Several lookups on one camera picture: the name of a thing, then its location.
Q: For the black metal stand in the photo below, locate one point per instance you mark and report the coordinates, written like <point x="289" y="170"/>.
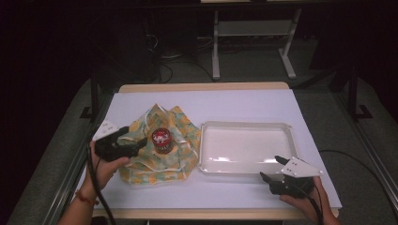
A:
<point x="94" y="93"/>
<point x="353" y="93"/>

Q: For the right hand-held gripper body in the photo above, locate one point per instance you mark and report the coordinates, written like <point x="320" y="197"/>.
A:
<point x="298" y="168"/>

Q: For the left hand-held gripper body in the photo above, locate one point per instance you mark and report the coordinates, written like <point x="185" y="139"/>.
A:
<point x="108" y="150"/>

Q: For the white metal stand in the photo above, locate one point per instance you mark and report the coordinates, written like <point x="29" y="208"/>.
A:
<point x="216" y="47"/>

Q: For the grey metal rail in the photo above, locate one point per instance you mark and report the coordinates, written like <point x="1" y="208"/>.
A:
<point x="67" y="184"/>
<point x="372" y="150"/>

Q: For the white plastic tray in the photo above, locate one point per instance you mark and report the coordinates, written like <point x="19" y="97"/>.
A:
<point x="247" y="146"/>

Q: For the red can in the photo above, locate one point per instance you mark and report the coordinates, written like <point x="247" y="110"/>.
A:
<point x="161" y="140"/>

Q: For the person's left hand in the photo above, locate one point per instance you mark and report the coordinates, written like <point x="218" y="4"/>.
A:
<point x="103" y="170"/>

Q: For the person's right hand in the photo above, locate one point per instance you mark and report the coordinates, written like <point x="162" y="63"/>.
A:
<point x="308" y="203"/>

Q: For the yellow green patterned cloth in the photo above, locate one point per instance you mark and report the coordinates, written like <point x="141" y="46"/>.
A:
<point x="175" y="162"/>

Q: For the white table sheet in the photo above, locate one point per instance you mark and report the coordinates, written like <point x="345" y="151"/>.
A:
<point x="219" y="106"/>

